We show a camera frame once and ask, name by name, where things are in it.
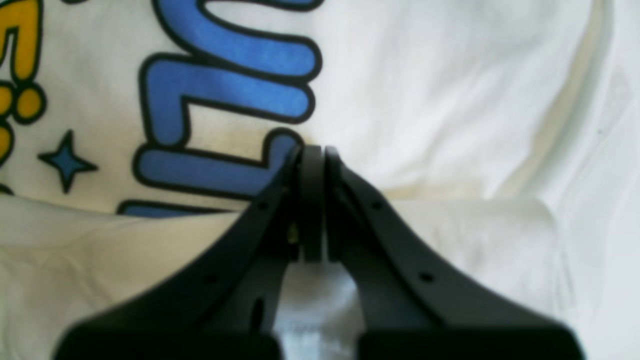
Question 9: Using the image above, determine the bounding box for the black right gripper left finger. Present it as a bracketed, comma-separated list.
[54, 145, 325, 360]

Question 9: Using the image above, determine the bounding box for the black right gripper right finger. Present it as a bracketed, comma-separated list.
[324, 146, 585, 360]

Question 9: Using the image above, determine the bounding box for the white printed T-shirt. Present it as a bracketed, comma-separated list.
[0, 0, 639, 360]

